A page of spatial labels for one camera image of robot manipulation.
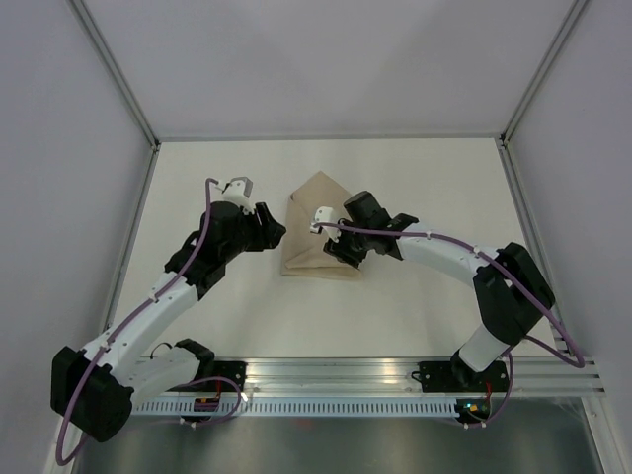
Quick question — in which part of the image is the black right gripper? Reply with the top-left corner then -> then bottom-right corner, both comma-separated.
324,213 -> 371,269

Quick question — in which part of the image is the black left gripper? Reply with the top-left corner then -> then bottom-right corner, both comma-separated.
221,202 -> 286,262

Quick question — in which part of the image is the beige cloth napkin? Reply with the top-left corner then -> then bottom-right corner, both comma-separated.
279,170 -> 364,283

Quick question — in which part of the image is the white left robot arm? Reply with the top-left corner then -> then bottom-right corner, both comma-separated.
50,201 -> 286,442

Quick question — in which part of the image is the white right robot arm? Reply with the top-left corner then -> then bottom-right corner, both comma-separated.
310,191 -> 555,390

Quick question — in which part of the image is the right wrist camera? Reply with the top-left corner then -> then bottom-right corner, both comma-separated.
309,206 -> 338,234

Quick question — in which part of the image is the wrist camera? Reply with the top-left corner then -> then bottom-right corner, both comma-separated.
309,206 -> 338,234
214,177 -> 254,210

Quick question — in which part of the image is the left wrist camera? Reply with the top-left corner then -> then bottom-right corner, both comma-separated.
214,177 -> 254,210

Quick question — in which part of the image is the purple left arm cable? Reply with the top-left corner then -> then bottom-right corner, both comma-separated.
53,176 -> 243,466

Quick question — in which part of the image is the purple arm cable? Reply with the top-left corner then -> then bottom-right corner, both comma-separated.
53,176 -> 243,466
313,221 -> 587,430

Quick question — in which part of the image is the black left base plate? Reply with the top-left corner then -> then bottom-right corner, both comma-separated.
185,360 -> 248,393

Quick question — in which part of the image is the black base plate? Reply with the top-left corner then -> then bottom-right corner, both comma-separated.
411,360 -> 510,394
185,360 -> 248,393

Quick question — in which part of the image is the aluminium mounting rail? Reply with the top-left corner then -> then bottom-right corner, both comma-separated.
239,356 -> 605,397

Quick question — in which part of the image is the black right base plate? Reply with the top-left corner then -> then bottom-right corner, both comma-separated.
411,360 -> 510,394

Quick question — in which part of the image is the white slotted cable duct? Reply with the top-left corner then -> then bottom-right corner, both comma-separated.
132,396 -> 458,418

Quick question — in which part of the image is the left aluminium frame post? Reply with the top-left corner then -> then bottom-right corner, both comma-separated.
67,0 -> 160,151

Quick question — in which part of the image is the aluminium frame post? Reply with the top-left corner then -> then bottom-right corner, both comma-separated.
498,0 -> 592,147
67,0 -> 160,151

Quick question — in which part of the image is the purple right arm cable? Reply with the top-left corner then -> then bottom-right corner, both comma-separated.
313,221 -> 587,430

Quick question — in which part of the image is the right aluminium frame post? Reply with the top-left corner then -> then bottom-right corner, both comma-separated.
498,0 -> 592,147

